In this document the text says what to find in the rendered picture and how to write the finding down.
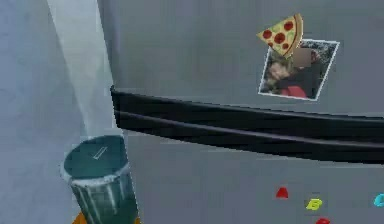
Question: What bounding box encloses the teal metal trash can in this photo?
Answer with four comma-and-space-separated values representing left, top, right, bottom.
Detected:
60, 134, 140, 224

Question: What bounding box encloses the grey fridge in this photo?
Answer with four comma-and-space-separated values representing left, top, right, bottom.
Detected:
97, 0, 384, 224

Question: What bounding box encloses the photo with white border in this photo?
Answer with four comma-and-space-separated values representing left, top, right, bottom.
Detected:
257, 38, 341, 102

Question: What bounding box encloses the pizza slice magnet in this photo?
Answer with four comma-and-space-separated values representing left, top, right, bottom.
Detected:
256, 13, 304, 58

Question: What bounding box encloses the yellow letter magnet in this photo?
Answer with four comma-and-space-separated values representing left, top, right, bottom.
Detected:
305, 198, 324, 211

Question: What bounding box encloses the orange flat object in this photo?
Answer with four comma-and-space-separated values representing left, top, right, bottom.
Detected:
71, 212, 88, 224

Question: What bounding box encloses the black fridge handle bar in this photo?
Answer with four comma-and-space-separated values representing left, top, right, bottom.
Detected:
110, 85, 384, 165

